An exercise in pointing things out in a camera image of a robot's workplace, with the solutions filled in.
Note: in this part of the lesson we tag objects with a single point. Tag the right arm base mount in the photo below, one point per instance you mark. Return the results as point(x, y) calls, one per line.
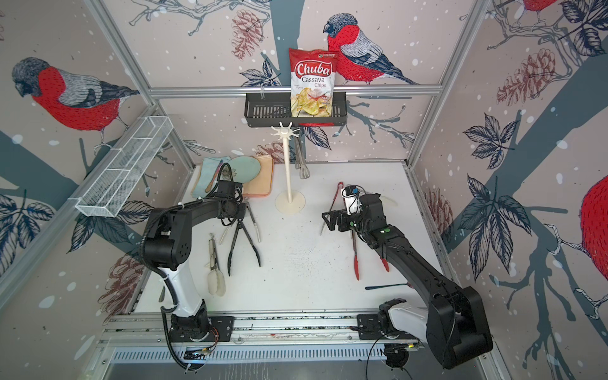
point(370, 326)

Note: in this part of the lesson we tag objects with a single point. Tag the red packet under basket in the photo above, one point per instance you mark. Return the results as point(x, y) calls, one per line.
point(321, 125)

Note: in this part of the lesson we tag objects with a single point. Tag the iridescent spoon dark handle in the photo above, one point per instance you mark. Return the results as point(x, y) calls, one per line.
point(378, 287)

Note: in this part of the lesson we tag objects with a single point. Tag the dark wall basket shelf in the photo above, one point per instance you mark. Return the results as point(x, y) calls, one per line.
point(264, 111)

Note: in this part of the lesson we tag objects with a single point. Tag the thin red handled tongs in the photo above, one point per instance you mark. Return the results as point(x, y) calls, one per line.
point(340, 186)

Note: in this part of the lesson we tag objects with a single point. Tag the white wire mesh shelf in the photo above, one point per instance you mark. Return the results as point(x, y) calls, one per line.
point(128, 163)

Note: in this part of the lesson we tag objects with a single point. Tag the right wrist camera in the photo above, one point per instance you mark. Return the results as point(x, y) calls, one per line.
point(351, 196)

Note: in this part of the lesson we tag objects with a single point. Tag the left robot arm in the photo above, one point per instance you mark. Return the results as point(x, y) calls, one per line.
point(167, 243)

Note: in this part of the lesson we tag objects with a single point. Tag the orange cutting board mat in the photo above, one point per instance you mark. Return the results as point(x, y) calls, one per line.
point(261, 185)

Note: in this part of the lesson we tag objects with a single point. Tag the cream utensil rack stand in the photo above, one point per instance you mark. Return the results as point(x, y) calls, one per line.
point(289, 202)

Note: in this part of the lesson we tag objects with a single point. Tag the red tipped steel tongs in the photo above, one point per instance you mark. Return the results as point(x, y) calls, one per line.
point(355, 258)

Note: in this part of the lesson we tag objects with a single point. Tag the white tipped tongs right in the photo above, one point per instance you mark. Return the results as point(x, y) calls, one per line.
point(388, 201)

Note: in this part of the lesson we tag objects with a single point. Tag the pink handled utensil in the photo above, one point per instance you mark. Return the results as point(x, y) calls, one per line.
point(212, 181)

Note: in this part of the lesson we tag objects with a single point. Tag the white small tongs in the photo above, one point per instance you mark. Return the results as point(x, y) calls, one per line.
point(254, 221)

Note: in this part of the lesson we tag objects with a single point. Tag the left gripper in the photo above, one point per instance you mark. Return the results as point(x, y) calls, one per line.
point(242, 210)

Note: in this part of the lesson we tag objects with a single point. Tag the teal cloth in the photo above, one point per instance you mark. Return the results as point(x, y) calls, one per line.
point(206, 171)

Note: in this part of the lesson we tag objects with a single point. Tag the Chuba cassava chips bag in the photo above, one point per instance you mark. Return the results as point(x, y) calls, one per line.
point(312, 82)

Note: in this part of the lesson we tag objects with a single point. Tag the light green plate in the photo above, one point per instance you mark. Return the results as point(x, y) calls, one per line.
point(243, 168)

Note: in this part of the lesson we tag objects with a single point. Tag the all steel slotted tongs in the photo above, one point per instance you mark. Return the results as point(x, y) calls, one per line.
point(300, 162)

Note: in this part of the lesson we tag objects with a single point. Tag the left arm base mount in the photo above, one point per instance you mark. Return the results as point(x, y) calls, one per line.
point(200, 329)

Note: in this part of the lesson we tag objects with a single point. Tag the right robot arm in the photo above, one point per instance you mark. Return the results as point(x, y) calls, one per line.
point(456, 328)

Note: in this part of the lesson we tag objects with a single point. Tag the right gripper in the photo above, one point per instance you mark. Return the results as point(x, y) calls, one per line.
point(342, 215)

